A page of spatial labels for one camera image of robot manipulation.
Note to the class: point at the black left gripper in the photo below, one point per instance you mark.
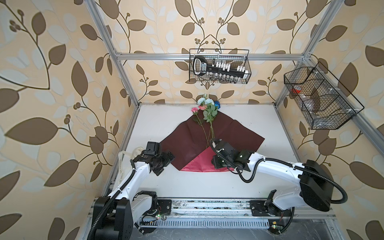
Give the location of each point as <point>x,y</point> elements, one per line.
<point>167,160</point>

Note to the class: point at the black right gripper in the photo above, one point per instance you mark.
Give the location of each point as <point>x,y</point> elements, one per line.
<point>215,161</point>

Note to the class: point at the cream ribbon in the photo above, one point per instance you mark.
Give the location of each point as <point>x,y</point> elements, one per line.
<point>124,158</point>

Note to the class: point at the dark red wrapping paper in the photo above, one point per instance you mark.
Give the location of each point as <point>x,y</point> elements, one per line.
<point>188,142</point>

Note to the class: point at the pink fake rose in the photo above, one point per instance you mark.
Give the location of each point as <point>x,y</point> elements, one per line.
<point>203,108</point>

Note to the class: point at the magenta fake rose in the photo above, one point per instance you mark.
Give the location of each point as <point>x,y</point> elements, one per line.
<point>194,110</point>

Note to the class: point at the light blue fake rose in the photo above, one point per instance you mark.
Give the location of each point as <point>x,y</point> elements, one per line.
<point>206,114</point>

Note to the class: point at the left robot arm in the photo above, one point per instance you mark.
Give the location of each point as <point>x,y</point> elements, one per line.
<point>116,215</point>

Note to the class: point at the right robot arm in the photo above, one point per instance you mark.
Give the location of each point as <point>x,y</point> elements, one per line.
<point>312,186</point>

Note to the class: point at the black tool in basket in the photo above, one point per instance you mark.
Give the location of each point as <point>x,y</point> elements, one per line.
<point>231,66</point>

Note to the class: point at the plastic bottle red cap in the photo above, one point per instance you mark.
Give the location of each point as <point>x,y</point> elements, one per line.
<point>309,103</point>

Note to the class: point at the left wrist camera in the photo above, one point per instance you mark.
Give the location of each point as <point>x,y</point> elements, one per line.
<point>153,149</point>

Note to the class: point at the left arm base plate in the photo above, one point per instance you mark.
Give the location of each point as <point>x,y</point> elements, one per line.
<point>160,207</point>

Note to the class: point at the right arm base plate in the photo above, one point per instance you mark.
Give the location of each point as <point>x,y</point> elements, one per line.
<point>263,209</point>

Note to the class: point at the back wire basket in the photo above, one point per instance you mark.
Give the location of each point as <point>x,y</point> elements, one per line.
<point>244,54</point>

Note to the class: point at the wire basket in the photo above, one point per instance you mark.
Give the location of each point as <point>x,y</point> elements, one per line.
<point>338,104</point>
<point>244,54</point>

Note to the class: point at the right wire basket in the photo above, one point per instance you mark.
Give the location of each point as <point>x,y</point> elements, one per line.
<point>338,104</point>

